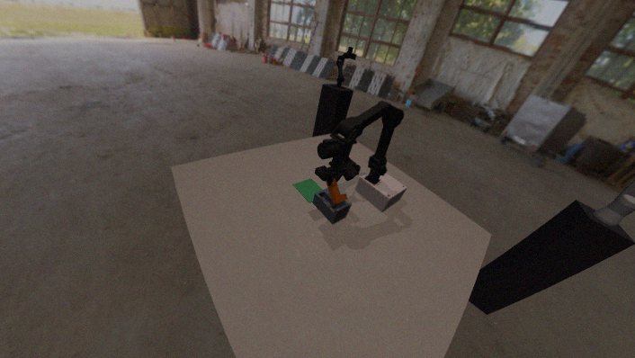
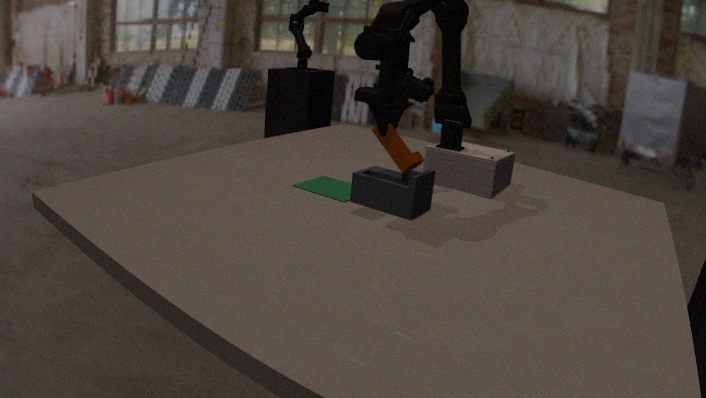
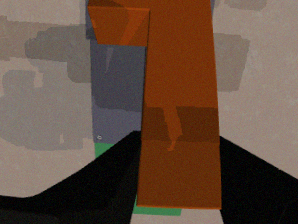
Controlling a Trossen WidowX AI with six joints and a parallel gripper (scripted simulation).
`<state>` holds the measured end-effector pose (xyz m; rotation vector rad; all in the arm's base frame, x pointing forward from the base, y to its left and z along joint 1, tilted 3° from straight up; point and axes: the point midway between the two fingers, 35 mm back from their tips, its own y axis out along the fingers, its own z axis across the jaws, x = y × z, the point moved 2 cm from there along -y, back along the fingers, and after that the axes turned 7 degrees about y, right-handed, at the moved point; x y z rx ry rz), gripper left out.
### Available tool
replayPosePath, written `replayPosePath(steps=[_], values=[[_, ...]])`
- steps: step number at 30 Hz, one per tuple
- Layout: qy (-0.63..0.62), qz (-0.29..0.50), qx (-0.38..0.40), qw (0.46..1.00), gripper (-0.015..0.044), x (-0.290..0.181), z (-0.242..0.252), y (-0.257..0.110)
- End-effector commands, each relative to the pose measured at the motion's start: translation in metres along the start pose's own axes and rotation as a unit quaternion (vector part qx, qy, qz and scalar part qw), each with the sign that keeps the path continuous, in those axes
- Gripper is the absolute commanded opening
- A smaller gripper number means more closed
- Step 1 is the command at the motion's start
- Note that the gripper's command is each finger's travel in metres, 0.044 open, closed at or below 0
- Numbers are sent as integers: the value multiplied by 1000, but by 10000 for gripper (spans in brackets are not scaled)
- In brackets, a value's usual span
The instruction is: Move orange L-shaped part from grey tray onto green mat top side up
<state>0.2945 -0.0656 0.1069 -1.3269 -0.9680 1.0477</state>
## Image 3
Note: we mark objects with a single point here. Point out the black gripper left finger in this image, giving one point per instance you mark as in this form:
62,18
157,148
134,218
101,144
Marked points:
103,192

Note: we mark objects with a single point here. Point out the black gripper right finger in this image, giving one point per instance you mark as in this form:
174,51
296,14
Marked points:
253,191

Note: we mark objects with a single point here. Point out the orange l-shaped part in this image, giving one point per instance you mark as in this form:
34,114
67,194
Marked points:
179,164

